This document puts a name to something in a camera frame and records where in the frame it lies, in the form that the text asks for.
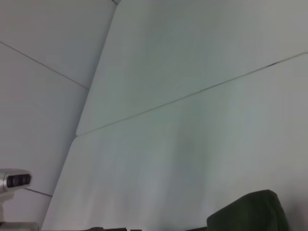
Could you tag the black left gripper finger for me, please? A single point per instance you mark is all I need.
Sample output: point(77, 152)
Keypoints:
point(198, 229)

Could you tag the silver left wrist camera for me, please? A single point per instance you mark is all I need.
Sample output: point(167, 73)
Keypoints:
point(14, 180)

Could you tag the dark green FREE t-shirt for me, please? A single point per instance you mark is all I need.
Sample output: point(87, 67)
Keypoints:
point(250, 211)

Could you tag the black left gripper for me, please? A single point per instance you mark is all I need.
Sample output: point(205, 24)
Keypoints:
point(115, 229)

